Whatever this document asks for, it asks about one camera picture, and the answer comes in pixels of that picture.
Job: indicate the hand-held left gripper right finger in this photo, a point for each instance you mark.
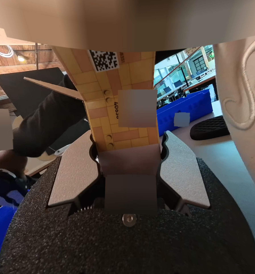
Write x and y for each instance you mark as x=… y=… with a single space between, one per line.
x=183 y=173

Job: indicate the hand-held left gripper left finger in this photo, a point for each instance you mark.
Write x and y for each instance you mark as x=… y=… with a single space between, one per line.
x=74 y=175

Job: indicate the yellow brick-print cardboard box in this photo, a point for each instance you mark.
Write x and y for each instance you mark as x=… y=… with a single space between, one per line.
x=127 y=72

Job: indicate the wood-edged office desk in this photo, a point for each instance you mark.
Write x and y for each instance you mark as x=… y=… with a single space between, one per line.
x=204 y=79

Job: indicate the black mesh wrist rest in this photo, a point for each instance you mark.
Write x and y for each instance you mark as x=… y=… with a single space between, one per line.
x=210 y=128

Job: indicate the black flat panel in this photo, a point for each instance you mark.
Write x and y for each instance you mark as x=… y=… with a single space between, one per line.
x=18 y=90

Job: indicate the white mannequin head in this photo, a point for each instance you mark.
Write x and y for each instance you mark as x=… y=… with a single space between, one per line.
x=236 y=70

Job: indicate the ceiling spot lamp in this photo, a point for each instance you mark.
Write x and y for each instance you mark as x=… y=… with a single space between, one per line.
x=20 y=57

